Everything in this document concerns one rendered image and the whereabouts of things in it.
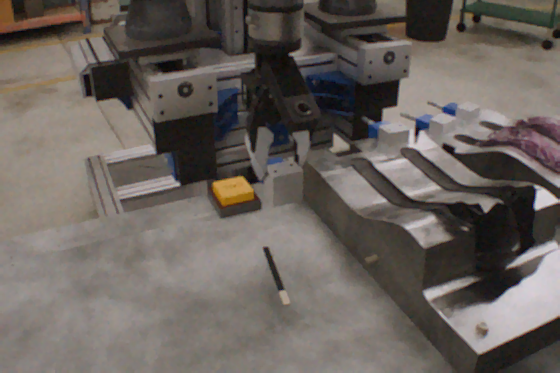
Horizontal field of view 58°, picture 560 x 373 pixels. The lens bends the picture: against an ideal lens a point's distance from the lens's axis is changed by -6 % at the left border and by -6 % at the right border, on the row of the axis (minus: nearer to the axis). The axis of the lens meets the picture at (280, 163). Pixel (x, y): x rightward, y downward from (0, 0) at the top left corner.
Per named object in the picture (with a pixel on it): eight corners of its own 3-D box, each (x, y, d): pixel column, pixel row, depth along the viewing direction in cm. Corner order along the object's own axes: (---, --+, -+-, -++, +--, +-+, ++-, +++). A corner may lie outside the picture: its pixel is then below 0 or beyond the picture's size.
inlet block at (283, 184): (242, 169, 92) (241, 140, 89) (269, 163, 93) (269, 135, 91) (272, 208, 81) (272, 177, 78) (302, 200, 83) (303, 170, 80)
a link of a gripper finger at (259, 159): (251, 165, 86) (262, 111, 82) (265, 183, 81) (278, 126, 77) (232, 165, 84) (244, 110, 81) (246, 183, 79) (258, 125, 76)
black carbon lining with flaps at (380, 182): (343, 170, 98) (346, 123, 93) (415, 154, 104) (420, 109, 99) (469, 287, 70) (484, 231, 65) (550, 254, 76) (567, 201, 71)
